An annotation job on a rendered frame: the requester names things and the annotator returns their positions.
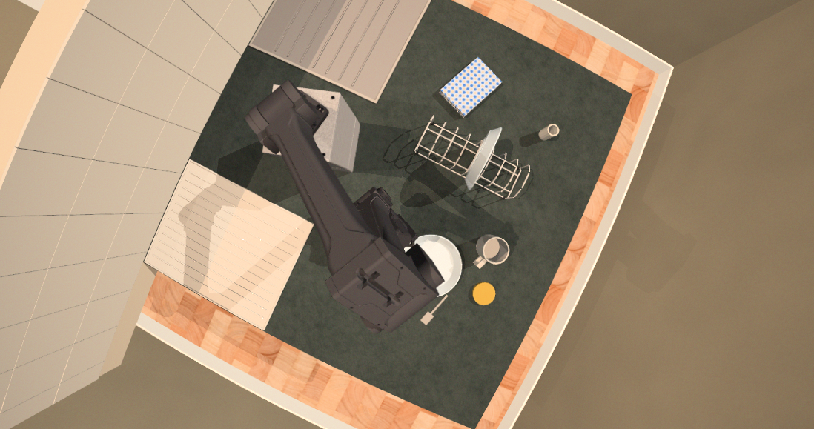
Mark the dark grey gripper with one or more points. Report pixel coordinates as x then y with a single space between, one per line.
414 236

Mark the orange round disc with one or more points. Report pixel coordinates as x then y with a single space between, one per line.
483 293

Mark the white round plate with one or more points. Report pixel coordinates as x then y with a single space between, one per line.
482 157
446 257

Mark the beige tiled wall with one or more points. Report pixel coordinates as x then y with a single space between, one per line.
99 114

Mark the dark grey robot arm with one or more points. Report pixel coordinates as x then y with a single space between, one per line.
364 241

